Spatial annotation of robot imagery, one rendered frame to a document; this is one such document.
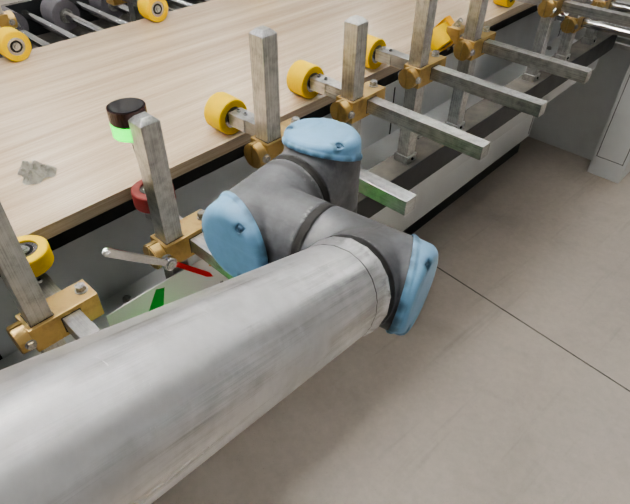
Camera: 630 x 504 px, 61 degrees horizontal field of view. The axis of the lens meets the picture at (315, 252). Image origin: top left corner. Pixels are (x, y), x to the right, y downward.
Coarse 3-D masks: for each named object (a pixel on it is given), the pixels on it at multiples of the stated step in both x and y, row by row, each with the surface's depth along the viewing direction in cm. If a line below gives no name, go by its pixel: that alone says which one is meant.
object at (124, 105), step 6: (114, 102) 84; (120, 102) 84; (126, 102) 84; (132, 102) 84; (138, 102) 84; (108, 108) 83; (114, 108) 83; (120, 108) 83; (126, 108) 83; (132, 108) 83; (138, 108) 83; (132, 144) 85
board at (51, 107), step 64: (256, 0) 190; (320, 0) 191; (384, 0) 192; (448, 0) 192; (0, 64) 146; (64, 64) 146; (128, 64) 147; (192, 64) 147; (320, 64) 148; (384, 64) 149; (0, 128) 119; (64, 128) 120; (192, 128) 120; (0, 192) 101; (64, 192) 101; (128, 192) 103
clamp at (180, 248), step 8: (192, 216) 101; (184, 224) 99; (192, 224) 99; (200, 224) 99; (184, 232) 98; (192, 232) 98; (200, 232) 99; (152, 240) 97; (160, 240) 96; (176, 240) 96; (184, 240) 97; (144, 248) 96; (152, 248) 94; (160, 248) 95; (168, 248) 95; (176, 248) 96; (184, 248) 98; (160, 256) 95; (176, 256) 97; (184, 256) 99
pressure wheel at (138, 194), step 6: (132, 186) 102; (138, 186) 102; (132, 192) 101; (138, 192) 101; (144, 192) 101; (174, 192) 103; (132, 198) 101; (138, 198) 99; (144, 198) 99; (138, 204) 100; (144, 204) 100; (138, 210) 102; (144, 210) 101
